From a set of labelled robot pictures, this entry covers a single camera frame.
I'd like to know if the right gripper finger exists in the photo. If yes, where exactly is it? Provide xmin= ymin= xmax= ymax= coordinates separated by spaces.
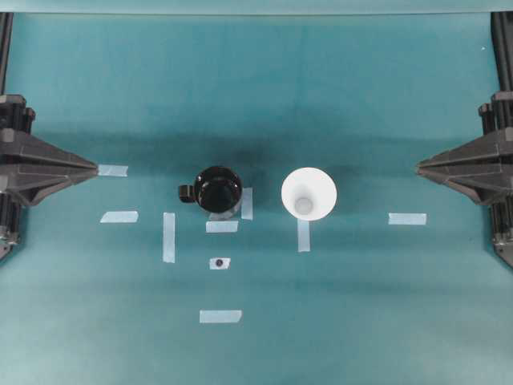
xmin=417 ymin=130 xmax=512 ymax=172
xmin=417 ymin=170 xmax=512 ymax=205

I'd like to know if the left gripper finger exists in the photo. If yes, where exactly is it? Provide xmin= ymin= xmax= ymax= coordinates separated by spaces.
xmin=1 ymin=168 xmax=98 ymax=206
xmin=1 ymin=128 xmax=98 ymax=173

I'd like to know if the white paper cup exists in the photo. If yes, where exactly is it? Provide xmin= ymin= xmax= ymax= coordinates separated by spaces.
xmin=281 ymin=167 xmax=337 ymax=221

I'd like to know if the black cup holder with handle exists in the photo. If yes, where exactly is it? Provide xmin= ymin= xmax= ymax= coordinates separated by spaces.
xmin=178 ymin=166 xmax=243 ymax=220

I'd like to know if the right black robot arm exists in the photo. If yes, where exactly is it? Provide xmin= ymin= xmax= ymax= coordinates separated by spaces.
xmin=416 ymin=91 xmax=512 ymax=265

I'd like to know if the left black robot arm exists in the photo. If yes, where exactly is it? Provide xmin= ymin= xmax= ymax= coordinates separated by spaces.
xmin=1 ymin=95 xmax=99 ymax=259

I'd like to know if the blue tape under holder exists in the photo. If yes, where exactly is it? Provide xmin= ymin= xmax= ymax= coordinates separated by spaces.
xmin=205 ymin=221 xmax=239 ymax=233

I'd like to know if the blue tape below cup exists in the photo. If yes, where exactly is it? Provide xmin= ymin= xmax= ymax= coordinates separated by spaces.
xmin=297 ymin=219 xmax=311 ymax=253

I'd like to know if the blue tape vertical by holder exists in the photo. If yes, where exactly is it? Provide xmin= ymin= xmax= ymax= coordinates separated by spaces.
xmin=240 ymin=188 xmax=253 ymax=221

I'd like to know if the blue tape strip left angled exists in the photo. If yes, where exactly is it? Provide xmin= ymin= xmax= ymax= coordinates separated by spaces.
xmin=100 ymin=211 xmax=139 ymax=224

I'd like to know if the blue tape strip far left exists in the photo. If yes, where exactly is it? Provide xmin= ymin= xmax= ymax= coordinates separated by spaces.
xmin=98 ymin=164 xmax=128 ymax=177

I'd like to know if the blue tape strip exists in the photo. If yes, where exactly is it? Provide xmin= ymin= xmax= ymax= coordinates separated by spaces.
xmin=199 ymin=310 xmax=243 ymax=324
xmin=388 ymin=213 xmax=427 ymax=225
xmin=98 ymin=164 xmax=128 ymax=177

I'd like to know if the blue tape strip right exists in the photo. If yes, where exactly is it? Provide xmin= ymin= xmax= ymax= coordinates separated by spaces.
xmin=388 ymin=213 xmax=427 ymax=225

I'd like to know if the blue tape strip vertical left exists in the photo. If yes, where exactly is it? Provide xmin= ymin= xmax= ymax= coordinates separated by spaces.
xmin=163 ymin=213 xmax=176 ymax=263

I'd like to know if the tape patch with black dot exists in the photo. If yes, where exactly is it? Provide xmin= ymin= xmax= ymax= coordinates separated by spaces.
xmin=209 ymin=257 xmax=231 ymax=270

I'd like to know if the blue tape strip bottom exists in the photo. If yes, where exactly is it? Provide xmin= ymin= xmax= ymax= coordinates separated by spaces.
xmin=199 ymin=310 xmax=243 ymax=324

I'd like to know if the right black frame rail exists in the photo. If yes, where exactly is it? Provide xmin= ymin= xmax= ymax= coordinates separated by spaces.
xmin=491 ymin=11 xmax=513 ymax=91

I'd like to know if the black frame rail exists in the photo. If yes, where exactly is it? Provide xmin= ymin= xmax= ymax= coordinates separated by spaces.
xmin=0 ymin=12 xmax=14 ymax=95
xmin=491 ymin=11 xmax=513 ymax=91

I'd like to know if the left black frame rail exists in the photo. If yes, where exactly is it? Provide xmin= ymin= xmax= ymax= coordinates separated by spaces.
xmin=0 ymin=12 xmax=14 ymax=95

